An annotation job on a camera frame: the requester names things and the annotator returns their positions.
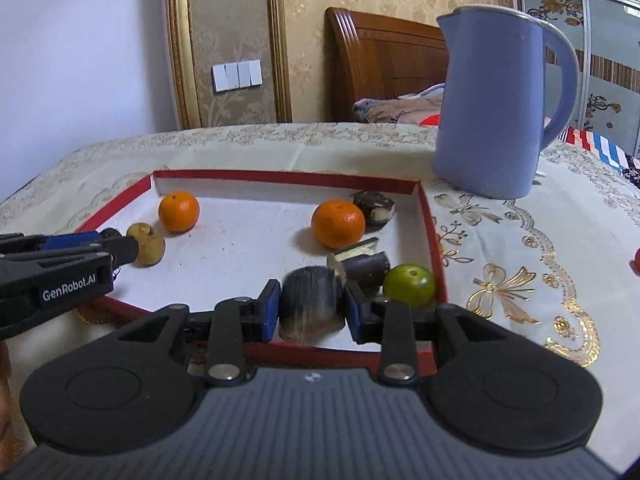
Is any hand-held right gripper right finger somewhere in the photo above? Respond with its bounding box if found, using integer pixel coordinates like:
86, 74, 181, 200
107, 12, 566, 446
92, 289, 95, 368
344, 280, 543, 381

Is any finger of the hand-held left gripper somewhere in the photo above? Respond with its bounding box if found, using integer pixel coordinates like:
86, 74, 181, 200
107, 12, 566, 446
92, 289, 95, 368
75, 236, 141, 267
0, 228, 124, 256

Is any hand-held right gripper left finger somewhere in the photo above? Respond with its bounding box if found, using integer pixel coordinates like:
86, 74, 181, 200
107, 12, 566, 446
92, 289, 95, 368
90, 279, 282, 387

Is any yellow-brown round fruit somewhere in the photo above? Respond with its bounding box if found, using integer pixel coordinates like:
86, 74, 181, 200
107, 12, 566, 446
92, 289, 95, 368
125, 222, 166, 267

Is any dark sugarcane piece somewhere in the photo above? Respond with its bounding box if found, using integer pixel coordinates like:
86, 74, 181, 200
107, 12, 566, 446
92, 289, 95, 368
327, 237, 391, 295
277, 266, 347, 343

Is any green jujube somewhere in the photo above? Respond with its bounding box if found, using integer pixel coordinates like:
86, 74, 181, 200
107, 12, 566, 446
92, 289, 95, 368
383, 263, 437, 310

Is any orange mandarin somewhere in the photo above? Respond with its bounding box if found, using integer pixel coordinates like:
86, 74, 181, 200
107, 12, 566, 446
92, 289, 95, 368
311, 199, 366, 250
158, 191, 201, 234

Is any red cardboard box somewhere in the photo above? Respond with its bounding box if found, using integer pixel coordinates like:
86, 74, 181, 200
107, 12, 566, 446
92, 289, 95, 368
75, 169, 449, 378

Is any dark brown round fruit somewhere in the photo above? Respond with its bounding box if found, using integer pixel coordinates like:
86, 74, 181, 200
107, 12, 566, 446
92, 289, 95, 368
351, 191, 396, 224

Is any brown pink blanket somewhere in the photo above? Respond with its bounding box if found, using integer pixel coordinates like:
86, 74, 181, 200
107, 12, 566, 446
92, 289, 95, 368
352, 82, 446, 126

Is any blue electric kettle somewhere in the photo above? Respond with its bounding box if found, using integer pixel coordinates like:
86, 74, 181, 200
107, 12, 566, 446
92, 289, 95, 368
431, 4, 580, 200

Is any wooden bed headboard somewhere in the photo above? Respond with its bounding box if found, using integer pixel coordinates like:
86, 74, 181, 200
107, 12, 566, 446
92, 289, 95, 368
325, 7, 448, 122

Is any striped blanket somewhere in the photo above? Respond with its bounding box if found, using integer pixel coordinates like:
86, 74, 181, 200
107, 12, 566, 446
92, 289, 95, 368
560, 127, 640, 173

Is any wardrobe with patterned doors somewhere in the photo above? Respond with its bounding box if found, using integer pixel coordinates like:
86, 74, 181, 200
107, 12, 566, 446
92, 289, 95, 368
515, 0, 640, 156

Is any white light switch panel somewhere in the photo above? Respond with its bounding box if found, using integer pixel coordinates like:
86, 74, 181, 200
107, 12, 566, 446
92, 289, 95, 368
211, 59, 264, 93

